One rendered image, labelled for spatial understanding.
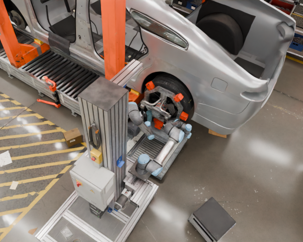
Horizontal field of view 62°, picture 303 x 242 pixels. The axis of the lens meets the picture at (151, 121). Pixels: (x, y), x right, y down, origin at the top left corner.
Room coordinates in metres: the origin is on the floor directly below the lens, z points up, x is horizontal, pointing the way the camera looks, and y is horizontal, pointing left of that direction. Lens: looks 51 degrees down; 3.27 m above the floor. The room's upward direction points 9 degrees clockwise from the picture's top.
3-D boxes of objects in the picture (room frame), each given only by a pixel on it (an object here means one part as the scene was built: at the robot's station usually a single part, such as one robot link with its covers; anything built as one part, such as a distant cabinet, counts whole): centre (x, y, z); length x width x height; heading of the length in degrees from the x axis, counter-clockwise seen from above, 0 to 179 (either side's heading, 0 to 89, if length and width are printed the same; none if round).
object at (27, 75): (2.75, 1.61, 0.28); 2.47 x 0.09 x 0.22; 65
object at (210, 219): (1.11, -0.91, 0.17); 0.43 x 0.36 x 0.34; 45
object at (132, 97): (2.49, 0.35, 0.69); 0.52 x 0.17 x 0.35; 155
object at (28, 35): (3.85, 3.02, 0.19); 1.00 x 0.86 x 0.39; 65
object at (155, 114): (2.21, -0.08, 0.85); 0.21 x 0.14 x 0.14; 155
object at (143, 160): (1.33, 0.01, 0.98); 0.13 x 0.12 x 0.14; 60
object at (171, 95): (2.28, -0.11, 0.85); 0.54 x 0.07 x 0.54; 65
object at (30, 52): (3.31, 2.09, 0.69); 0.52 x 0.17 x 0.35; 155
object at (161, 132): (2.43, -0.19, 0.32); 0.40 x 0.30 x 0.28; 65
